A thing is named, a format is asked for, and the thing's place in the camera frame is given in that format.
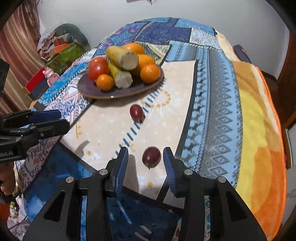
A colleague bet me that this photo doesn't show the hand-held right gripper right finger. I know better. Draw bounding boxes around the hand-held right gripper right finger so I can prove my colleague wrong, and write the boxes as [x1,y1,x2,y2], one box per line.
[163,146,268,241]

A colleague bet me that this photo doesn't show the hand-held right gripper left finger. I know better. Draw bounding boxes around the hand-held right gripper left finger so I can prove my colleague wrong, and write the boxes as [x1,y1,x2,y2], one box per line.
[22,146,129,241]

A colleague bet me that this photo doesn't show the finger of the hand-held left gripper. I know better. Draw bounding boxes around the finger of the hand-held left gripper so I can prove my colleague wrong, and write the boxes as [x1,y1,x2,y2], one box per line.
[6,119,70,140]
[2,109,62,128]

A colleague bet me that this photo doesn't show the small tangerine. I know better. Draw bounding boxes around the small tangerine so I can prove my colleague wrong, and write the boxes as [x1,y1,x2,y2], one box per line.
[140,64,161,84]
[96,74,115,91]

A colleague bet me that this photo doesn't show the red tomato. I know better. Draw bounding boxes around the red tomato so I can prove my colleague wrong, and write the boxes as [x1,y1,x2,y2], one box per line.
[88,62,111,82]
[91,57,109,67]

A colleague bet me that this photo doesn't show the thin sugarcane piece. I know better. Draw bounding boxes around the thin sugarcane piece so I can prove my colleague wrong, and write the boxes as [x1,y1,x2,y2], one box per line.
[108,61,134,89]

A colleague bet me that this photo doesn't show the dark purple plate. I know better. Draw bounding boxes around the dark purple plate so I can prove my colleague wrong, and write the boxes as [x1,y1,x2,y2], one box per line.
[77,65,164,100]

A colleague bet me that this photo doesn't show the thick sugarcane piece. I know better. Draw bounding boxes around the thick sugarcane piece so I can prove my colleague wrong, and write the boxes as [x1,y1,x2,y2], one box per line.
[106,46,139,71]

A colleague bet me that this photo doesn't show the large orange with sticker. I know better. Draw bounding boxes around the large orange with sticker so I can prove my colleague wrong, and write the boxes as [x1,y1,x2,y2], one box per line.
[122,43,146,55]

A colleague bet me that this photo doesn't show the medium orange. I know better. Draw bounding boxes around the medium orange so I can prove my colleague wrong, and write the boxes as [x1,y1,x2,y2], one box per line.
[133,54,156,77]

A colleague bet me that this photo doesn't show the person's left hand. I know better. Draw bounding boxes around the person's left hand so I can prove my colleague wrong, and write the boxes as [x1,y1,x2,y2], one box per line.
[0,160,17,196]

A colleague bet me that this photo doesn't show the red box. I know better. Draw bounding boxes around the red box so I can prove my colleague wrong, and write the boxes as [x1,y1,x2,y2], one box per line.
[25,67,47,100]

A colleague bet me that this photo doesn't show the pink toy figure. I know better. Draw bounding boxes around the pink toy figure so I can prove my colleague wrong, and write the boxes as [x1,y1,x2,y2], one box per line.
[44,68,60,85]

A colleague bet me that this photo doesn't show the green patterned box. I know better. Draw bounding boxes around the green patterned box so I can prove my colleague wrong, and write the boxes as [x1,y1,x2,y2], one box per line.
[45,43,85,75]

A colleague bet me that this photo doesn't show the striped brown curtain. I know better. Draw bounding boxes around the striped brown curtain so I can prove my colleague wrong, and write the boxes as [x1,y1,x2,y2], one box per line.
[0,0,45,116]

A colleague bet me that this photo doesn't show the grey-green plush toy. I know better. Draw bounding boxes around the grey-green plush toy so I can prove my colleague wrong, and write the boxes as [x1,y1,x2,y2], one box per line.
[54,23,90,46]

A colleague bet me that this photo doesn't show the blue patchwork blanket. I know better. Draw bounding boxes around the blue patchwork blanket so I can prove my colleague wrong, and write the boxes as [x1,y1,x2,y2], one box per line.
[7,17,243,241]

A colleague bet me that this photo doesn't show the orange yellow blanket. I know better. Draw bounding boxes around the orange yellow blanket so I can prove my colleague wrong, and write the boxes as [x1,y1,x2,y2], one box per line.
[216,31,287,235]

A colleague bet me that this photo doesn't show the grey backpack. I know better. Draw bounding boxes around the grey backpack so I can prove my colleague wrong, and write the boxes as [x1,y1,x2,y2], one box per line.
[233,44,252,63]

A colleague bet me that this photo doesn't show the brown wooden door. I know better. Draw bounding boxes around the brown wooden door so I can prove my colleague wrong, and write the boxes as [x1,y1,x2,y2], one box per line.
[275,32,296,130]

